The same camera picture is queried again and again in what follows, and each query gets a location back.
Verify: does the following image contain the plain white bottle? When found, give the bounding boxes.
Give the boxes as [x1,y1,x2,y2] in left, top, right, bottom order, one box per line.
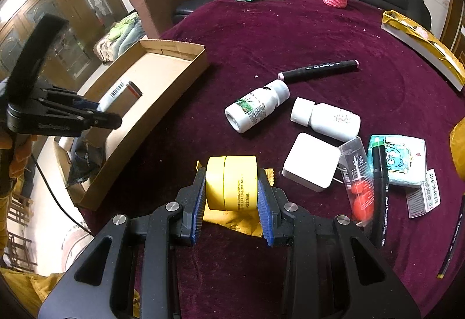
[290,97,361,143]

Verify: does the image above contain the thin black pen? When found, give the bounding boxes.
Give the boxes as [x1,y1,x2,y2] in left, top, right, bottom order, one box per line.
[437,203,465,279]

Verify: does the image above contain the floral patterned cloth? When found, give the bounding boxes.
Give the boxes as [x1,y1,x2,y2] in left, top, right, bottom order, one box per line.
[94,32,120,62]

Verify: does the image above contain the teal tissue packet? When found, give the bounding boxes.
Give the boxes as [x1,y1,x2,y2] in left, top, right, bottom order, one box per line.
[369,135,426,189]

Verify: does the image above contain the yellow padded envelope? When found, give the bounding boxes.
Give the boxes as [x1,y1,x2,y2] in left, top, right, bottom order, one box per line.
[381,10,465,92]

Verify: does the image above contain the wooden chair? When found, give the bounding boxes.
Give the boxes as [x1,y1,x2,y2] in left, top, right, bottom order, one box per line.
[0,192,37,269]

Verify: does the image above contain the shallow cardboard box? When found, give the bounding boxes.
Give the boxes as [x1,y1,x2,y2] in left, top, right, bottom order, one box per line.
[54,37,210,211]

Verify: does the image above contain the white barcode box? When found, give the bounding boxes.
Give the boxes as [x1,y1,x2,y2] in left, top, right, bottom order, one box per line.
[98,78,144,112]

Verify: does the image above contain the black cable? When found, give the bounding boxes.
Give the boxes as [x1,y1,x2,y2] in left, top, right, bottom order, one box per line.
[31,152,95,236]

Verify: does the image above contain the person's left forearm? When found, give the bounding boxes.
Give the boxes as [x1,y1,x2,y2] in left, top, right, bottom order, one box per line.
[0,132,37,203]

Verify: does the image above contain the pink-capped black marker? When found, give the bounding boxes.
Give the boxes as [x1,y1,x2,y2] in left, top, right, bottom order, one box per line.
[278,59,360,82]

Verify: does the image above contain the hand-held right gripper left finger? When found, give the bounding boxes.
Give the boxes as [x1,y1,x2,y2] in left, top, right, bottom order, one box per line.
[38,168,208,319]

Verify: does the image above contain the green-capped black marker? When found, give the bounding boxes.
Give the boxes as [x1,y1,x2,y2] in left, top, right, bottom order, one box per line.
[369,136,390,249]

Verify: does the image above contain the white square box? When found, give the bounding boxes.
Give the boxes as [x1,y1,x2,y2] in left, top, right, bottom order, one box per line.
[282,132,344,193]

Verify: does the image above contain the yellow foil packet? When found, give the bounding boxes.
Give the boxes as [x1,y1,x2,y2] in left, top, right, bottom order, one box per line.
[195,160,277,238]

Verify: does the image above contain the clear package red contents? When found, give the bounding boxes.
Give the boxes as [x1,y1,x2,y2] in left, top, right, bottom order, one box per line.
[338,137,376,227]

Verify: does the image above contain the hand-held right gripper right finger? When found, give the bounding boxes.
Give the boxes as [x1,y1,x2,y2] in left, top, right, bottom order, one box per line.
[256,170,422,319]

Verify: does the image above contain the black foil packet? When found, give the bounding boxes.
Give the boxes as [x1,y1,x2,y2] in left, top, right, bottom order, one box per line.
[67,135,106,192]

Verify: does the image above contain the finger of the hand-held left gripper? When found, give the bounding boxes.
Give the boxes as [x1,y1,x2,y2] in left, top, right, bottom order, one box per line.
[40,98,123,130]
[44,86,102,111]

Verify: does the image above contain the person's yellow jacket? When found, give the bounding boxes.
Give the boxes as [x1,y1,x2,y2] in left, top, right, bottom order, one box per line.
[0,266,73,319]

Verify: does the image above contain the white bottle green label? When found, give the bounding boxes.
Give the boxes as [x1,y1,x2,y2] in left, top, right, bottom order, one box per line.
[224,79,290,134]

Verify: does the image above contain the small white printed box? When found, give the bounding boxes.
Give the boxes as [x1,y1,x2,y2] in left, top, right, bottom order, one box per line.
[406,169,442,220]

